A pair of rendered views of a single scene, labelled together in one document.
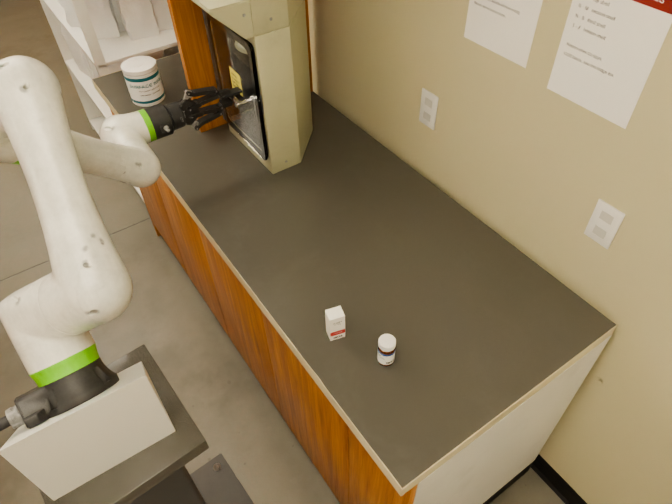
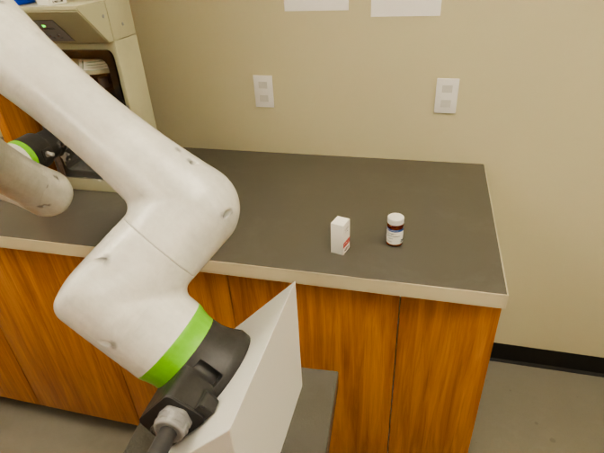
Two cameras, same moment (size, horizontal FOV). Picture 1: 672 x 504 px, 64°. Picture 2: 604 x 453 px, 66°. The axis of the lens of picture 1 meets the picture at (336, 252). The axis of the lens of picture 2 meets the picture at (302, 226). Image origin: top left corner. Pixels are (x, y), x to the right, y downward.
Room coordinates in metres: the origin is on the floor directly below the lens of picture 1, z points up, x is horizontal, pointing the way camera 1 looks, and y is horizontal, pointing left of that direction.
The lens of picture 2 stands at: (0.09, 0.73, 1.63)
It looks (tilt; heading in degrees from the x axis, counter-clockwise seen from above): 32 degrees down; 319
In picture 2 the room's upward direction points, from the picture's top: 3 degrees counter-clockwise
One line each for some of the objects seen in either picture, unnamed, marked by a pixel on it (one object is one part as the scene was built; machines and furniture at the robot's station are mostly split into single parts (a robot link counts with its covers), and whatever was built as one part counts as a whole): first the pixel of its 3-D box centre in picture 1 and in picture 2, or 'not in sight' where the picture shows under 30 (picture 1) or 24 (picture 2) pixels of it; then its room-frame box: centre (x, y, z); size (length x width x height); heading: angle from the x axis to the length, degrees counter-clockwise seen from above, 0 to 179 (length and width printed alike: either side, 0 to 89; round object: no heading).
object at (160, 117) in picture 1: (159, 121); (32, 153); (1.36, 0.50, 1.20); 0.12 x 0.06 x 0.09; 33
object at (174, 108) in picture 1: (183, 112); (51, 142); (1.40, 0.44, 1.20); 0.09 x 0.07 x 0.08; 123
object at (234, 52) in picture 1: (236, 87); (84, 119); (1.55, 0.30, 1.19); 0.30 x 0.01 x 0.40; 33
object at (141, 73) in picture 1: (143, 81); not in sight; (1.93, 0.73, 1.02); 0.13 x 0.13 x 0.15
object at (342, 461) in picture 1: (301, 266); (190, 299); (1.45, 0.14, 0.45); 2.05 x 0.67 x 0.90; 33
